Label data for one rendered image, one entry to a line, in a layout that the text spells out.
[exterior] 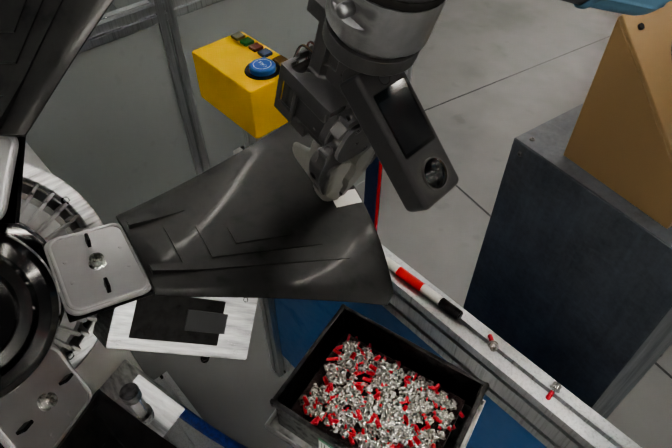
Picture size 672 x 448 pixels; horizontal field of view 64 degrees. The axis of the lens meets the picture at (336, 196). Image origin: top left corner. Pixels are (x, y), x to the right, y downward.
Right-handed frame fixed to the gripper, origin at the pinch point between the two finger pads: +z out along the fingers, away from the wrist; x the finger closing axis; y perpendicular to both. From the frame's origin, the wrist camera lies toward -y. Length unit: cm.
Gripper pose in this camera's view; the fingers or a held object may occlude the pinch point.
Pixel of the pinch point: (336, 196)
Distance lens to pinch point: 53.6
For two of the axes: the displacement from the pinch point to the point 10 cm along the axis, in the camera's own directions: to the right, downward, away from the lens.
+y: -6.5, -7.1, 2.8
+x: -7.3, 4.8, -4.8
